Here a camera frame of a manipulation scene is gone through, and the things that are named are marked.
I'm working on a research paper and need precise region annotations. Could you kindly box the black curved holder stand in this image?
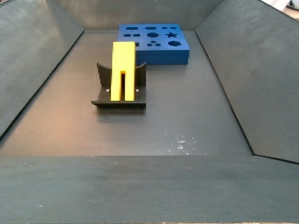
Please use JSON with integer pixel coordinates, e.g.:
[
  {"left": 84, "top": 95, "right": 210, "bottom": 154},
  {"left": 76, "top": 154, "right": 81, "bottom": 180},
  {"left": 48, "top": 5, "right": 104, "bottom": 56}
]
[{"left": 90, "top": 64, "right": 145, "bottom": 109}]

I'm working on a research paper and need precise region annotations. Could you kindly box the yellow double-square forked block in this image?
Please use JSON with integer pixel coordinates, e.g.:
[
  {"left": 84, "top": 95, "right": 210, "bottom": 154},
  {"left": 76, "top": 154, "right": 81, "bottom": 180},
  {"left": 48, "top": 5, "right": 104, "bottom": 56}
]
[{"left": 110, "top": 42, "right": 136, "bottom": 102}]

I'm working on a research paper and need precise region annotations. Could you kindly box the blue shape-sorting board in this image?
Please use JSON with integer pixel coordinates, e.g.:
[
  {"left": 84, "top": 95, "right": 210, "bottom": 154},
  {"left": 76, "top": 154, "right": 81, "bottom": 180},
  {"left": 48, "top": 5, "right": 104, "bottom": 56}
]
[{"left": 116, "top": 24, "right": 189, "bottom": 65}]

